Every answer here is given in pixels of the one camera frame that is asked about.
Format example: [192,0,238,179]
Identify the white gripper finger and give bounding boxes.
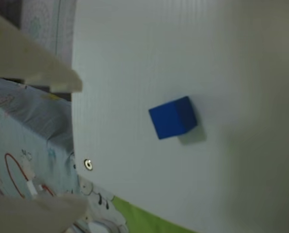
[0,193,88,233]
[0,8,83,93]

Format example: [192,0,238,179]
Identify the small blue cube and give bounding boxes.
[148,96,199,140]

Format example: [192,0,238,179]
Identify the patterned light blue bedsheet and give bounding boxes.
[0,77,131,233]

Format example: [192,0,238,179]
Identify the bright green cloth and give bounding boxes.
[111,196,200,233]

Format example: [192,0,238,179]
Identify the white cable connector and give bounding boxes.
[26,179,45,198]

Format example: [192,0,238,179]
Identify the thin red cable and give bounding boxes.
[4,152,55,200]

